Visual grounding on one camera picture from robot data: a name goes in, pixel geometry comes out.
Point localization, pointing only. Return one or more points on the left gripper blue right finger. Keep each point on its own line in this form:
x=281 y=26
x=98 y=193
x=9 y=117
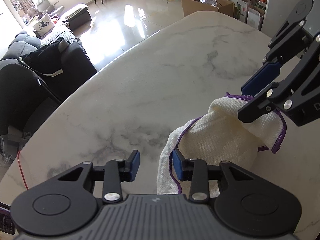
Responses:
x=195 y=171

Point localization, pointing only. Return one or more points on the open cardboard box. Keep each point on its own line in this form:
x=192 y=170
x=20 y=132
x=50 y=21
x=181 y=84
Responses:
x=222 y=6

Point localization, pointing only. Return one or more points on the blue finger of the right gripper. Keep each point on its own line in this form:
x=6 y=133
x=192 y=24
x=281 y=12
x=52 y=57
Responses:
x=262 y=78
x=270 y=98

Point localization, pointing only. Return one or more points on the checkered ottoman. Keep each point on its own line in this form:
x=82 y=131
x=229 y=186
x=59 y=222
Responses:
x=76 y=16

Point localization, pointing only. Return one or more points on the white towel purple trim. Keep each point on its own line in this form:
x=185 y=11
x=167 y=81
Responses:
x=219 y=135

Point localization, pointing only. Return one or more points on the grey recliner chair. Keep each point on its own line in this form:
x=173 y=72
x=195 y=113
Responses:
x=45 y=7

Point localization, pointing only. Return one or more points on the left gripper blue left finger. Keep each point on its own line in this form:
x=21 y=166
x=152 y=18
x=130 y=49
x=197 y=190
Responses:
x=118 y=171

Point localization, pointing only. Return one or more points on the white horse print cushion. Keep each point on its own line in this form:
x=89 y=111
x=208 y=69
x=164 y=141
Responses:
x=43 y=25

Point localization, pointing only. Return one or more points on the dark grey sofa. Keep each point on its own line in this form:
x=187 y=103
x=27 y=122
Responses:
x=58 y=58

